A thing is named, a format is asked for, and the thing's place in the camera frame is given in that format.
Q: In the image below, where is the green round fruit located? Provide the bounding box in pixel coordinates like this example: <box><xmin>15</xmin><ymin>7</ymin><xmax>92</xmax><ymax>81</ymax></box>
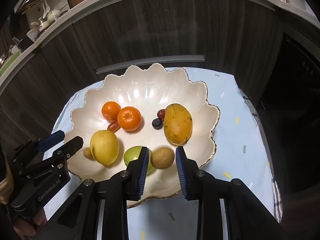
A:
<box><xmin>124</xmin><ymin>146</ymin><xmax>153</xmax><ymax>174</ymax></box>

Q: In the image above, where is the brown longan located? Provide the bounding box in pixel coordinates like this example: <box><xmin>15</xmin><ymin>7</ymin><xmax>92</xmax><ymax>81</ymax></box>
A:
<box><xmin>151</xmin><ymin>147</ymin><xmax>175</xmax><ymax>169</ymax></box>
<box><xmin>83</xmin><ymin>147</ymin><xmax>94</xmax><ymax>160</ymax></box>

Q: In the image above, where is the yellow lemon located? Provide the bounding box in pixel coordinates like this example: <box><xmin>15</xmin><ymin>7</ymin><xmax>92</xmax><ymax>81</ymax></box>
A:
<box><xmin>90</xmin><ymin>130</ymin><xmax>119</xmax><ymax>166</ymax></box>

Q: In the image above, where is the red oblong cherry tomato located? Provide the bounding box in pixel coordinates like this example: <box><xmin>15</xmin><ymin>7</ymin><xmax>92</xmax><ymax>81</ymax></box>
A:
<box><xmin>107</xmin><ymin>121</ymin><xmax>120</xmax><ymax>133</ymax></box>

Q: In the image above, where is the dark blueberry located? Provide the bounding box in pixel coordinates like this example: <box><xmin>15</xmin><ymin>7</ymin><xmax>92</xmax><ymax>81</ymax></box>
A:
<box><xmin>152</xmin><ymin>118</ymin><xmax>163</xmax><ymax>129</ymax></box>

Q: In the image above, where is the orange mandarin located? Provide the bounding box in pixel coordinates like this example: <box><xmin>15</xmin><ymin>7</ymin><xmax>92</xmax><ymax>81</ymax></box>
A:
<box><xmin>117</xmin><ymin>106</ymin><xmax>142</xmax><ymax>132</ymax></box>
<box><xmin>101</xmin><ymin>101</ymin><xmax>121</xmax><ymax>122</ymax></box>

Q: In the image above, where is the yellow mango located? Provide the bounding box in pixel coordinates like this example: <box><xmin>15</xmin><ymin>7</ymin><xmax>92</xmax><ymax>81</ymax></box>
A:
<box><xmin>163</xmin><ymin>103</ymin><xmax>193</xmax><ymax>145</ymax></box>

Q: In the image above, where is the dark red grape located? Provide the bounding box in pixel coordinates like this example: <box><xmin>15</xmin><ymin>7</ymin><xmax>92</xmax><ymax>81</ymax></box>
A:
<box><xmin>157</xmin><ymin>109</ymin><xmax>165</xmax><ymax>120</ymax></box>

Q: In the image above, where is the white scalloped ceramic bowl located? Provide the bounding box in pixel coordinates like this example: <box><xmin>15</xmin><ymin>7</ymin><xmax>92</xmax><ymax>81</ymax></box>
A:
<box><xmin>64</xmin><ymin>63</ymin><xmax>220</xmax><ymax>208</ymax></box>

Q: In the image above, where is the left hand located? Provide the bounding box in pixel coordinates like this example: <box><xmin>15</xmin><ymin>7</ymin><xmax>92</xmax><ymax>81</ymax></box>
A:
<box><xmin>13</xmin><ymin>209</ymin><xmax>47</xmax><ymax>239</ymax></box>

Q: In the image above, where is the light blue patterned tablecloth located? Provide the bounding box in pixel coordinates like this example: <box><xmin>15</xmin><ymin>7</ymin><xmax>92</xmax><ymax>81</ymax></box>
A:
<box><xmin>53</xmin><ymin>68</ymin><xmax>283</xmax><ymax>239</ymax></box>

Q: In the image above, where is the green bowl on counter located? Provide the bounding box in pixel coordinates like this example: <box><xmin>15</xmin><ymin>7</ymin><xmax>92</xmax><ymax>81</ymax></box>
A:
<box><xmin>0</xmin><ymin>50</ymin><xmax>21</xmax><ymax>76</ymax></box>

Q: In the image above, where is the white teapot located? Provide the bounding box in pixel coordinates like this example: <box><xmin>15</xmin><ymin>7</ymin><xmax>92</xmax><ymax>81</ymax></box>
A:
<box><xmin>47</xmin><ymin>9</ymin><xmax>61</xmax><ymax>23</ymax></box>

